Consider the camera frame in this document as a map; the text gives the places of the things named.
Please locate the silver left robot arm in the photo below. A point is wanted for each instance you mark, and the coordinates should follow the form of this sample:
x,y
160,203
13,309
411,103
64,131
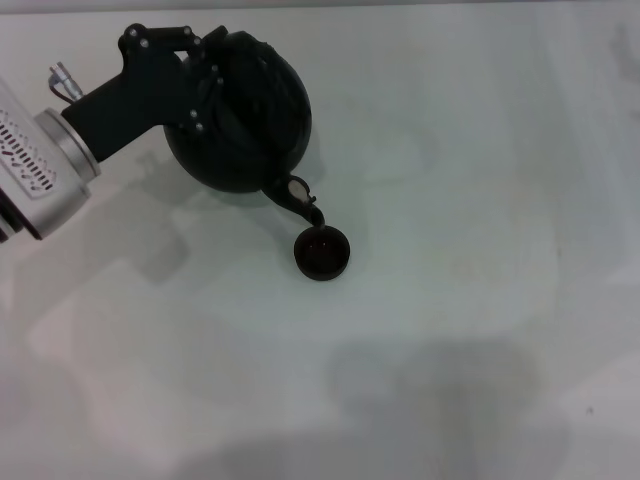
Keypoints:
x,y
60,165

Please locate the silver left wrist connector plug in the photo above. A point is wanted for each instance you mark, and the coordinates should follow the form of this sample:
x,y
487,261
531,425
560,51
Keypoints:
x,y
67,82

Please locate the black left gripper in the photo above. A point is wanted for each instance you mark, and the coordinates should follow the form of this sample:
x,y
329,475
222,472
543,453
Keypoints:
x,y
135,95

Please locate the small dark teacup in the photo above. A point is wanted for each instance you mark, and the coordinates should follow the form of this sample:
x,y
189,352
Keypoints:
x,y
322,252

